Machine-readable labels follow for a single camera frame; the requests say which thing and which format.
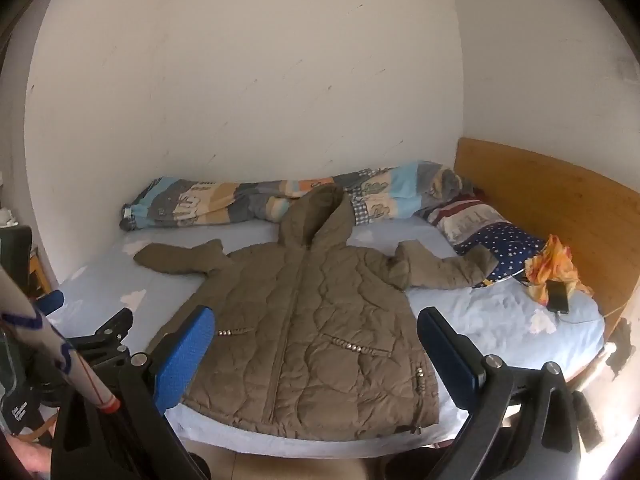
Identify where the olive quilted hooded coat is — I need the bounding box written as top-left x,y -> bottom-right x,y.
134,184 -> 497,441

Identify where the person's left hand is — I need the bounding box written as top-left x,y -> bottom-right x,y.
6,436 -> 52,474

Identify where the light blue cloud bedsheet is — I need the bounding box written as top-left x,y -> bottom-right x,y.
49,220 -> 604,460

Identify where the black phone on bed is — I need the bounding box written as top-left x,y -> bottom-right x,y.
546,281 -> 570,314

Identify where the orange yellow crumpled cloth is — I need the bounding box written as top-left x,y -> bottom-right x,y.
524,234 -> 593,307

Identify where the navy starred striped pillow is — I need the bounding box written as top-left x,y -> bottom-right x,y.
419,195 -> 546,287

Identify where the wooden headboard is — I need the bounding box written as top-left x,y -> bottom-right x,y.
454,138 -> 640,337

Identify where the patchwork cartoon rolled quilt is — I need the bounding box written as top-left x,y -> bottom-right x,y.
119,162 -> 473,232

